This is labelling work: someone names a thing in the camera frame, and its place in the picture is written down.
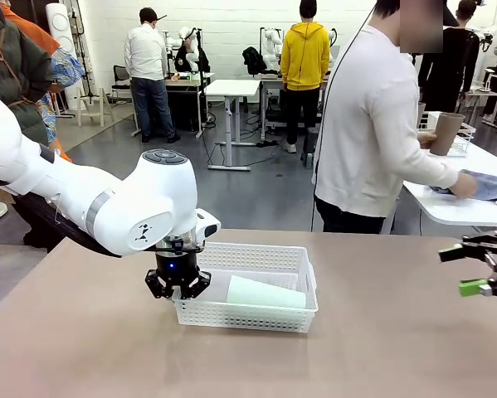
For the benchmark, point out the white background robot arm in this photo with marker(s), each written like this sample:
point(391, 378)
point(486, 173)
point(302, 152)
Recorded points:
point(333, 39)
point(486, 33)
point(271, 39)
point(171, 41)

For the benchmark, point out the standing person in black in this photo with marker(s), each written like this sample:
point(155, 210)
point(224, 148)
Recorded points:
point(447, 70)

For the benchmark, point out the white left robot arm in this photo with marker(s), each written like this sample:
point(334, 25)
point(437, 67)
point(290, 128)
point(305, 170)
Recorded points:
point(148, 199)

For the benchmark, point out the black jacket on desk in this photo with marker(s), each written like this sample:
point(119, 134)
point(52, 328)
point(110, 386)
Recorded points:
point(253, 60)

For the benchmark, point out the grey lab desk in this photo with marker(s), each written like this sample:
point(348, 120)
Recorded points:
point(273, 81)

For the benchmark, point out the man in white shirt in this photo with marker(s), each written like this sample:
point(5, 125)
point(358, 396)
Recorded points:
point(142, 54)

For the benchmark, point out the small white step stool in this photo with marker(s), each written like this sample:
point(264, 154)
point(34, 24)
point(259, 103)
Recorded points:
point(94, 93)

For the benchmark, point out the seated person in black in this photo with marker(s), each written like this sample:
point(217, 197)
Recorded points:
point(183, 58)

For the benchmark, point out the person in yellow hoodie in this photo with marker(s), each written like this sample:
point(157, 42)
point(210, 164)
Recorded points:
point(305, 54)

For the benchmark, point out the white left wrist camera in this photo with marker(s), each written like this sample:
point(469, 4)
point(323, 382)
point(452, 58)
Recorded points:
point(210, 228)

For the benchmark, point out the black light stand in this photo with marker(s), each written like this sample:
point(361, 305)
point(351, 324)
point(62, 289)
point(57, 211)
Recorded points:
point(86, 62)

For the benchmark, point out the person in white sweater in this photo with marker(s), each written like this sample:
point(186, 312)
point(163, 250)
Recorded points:
point(364, 124)

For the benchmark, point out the black camera pole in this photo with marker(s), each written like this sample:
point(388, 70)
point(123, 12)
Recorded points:
point(199, 83)

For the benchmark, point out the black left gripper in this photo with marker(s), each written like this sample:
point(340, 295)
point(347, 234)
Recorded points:
point(176, 265)

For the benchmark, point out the grey stool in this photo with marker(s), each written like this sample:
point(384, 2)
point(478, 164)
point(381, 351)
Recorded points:
point(310, 145)

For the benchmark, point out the person in green jacket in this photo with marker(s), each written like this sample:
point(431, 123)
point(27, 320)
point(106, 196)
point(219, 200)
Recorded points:
point(11, 62)

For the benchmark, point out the white perforated plastic basket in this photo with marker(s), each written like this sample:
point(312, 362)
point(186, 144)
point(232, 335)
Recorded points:
point(248, 320)

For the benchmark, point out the person's left hand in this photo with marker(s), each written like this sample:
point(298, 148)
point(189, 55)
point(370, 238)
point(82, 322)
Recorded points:
point(427, 140)

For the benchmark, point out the white standing desk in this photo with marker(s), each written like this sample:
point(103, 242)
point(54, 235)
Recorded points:
point(231, 87)

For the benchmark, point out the person's right hand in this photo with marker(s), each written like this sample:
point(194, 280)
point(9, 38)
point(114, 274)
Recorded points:
point(464, 186)

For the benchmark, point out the person's right forearm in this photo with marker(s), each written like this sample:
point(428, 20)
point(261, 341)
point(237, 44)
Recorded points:
point(437, 174)

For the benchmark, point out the black floor power strip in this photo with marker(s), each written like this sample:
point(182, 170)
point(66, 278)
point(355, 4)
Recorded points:
point(269, 144)

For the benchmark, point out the mannequin in orange blue dress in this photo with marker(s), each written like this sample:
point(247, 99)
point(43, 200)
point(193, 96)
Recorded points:
point(65, 68)

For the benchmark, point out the blue grey cloth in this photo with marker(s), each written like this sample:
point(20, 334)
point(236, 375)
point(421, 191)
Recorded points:
point(488, 186)

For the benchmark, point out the black mesh chair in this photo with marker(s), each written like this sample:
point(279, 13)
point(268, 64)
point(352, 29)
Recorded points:
point(121, 74)

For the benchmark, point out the light green paper cup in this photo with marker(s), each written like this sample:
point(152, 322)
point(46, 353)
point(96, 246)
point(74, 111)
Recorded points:
point(264, 294)

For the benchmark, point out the wood top lab desk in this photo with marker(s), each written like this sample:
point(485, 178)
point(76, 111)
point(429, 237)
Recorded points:
point(186, 83)

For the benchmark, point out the white tower fan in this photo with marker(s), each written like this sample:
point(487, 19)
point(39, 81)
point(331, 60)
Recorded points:
point(63, 25)

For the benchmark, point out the white rounded side table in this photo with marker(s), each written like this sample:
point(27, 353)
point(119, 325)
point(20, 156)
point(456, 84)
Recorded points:
point(472, 211)

